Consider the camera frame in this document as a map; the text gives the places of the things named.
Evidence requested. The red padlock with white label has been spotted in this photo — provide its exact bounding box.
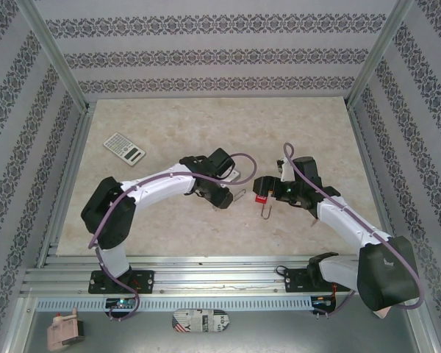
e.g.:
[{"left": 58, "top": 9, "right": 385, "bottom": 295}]
[{"left": 254, "top": 194, "right": 274, "bottom": 221}]

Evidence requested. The white calculator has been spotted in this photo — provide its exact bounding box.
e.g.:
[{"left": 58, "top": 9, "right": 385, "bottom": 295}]
[{"left": 102, "top": 132, "right": 147, "bottom": 167}]

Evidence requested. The newspaper print oval case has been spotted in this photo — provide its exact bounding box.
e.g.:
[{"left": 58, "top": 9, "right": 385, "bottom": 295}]
[{"left": 171, "top": 308, "right": 230, "bottom": 335}]

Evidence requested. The pink toy machine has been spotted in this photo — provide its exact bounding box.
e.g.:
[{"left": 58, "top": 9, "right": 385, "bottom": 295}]
[{"left": 46, "top": 307, "right": 86, "bottom": 352}]

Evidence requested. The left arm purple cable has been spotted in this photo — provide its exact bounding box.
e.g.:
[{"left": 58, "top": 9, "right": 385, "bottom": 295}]
[{"left": 87, "top": 153, "right": 258, "bottom": 321}]

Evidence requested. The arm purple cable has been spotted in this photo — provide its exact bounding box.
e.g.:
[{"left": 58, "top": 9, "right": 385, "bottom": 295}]
[
  {"left": 87, "top": 153, "right": 258, "bottom": 321},
  {"left": 283, "top": 143, "right": 424, "bottom": 320}
]

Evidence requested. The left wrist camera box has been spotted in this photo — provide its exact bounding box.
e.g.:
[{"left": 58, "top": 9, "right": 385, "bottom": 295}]
[{"left": 220, "top": 168, "right": 243, "bottom": 187}]

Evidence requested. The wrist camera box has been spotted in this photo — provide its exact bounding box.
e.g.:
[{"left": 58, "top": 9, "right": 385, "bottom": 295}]
[
  {"left": 275, "top": 157, "right": 294, "bottom": 182},
  {"left": 220, "top": 168, "right": 243, "bottom": 187}
]

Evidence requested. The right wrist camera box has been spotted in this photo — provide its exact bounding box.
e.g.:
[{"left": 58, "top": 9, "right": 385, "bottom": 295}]
[{"left": 275, "top": 157, "right": 294, "bottom": 182}]

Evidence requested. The aluminium side rail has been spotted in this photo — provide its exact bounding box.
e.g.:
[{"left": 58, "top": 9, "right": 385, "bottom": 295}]
[
  {"left": 347, "top": 104, "right": 404, "bottom": 265},
  {"left": 36, "top": 104, "right": 93, "bottom": 269}
]

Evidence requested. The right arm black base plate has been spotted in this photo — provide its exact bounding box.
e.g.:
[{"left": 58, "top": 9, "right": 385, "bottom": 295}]
[{"left": 282, "top": 267, "right": 352, "bottom": 294}]

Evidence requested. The aluminium mounting rail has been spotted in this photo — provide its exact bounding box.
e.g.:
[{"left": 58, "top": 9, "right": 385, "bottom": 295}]
[{"left": 20, "top": 255, "right": 423, "bottom": 295}]

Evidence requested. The grey slotted cable duct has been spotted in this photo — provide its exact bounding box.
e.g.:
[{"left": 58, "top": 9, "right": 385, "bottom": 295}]
[{"left": 35, "top": 296, "right": 314, "bottom": 312}]

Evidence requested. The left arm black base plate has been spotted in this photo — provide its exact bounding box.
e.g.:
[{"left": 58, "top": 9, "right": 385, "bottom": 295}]
[{"left": 87, "top": 270, "right": 155, "bottom": 295}]

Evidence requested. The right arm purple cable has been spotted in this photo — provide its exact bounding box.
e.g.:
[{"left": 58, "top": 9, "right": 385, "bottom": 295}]
[{"left": 283, "top": 143, "right": 424, "bottom": 320}]

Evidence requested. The aluminium frame post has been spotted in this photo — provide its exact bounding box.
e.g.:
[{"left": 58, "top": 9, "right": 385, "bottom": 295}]
[
  {"left": 346, "top": 0, "right": 417, "bottom": 110},
  {"left": 14, "top": 0, "right": 91, "bottom": 113}
]

